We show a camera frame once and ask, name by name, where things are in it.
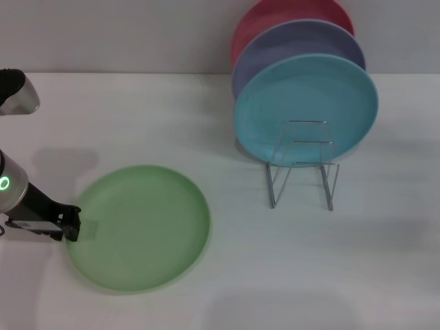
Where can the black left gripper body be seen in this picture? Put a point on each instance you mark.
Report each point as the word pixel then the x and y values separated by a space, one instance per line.
pixel 38 206

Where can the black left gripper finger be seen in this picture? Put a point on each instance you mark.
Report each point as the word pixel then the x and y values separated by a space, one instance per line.
pixel 71 232
pixel 71 214

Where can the green plate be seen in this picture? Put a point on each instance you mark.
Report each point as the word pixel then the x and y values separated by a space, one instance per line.
pixel 137 227

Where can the teal blue plate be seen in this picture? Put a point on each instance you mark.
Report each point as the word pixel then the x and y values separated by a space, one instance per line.
pixel 309 96

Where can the purple plate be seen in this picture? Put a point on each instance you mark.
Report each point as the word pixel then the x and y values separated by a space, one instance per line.
pixel 295 41

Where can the red plate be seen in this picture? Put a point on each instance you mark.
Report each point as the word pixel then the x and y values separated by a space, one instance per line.
pixel 282 13

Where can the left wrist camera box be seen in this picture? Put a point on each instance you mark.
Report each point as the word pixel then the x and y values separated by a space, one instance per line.
pixel 31 227

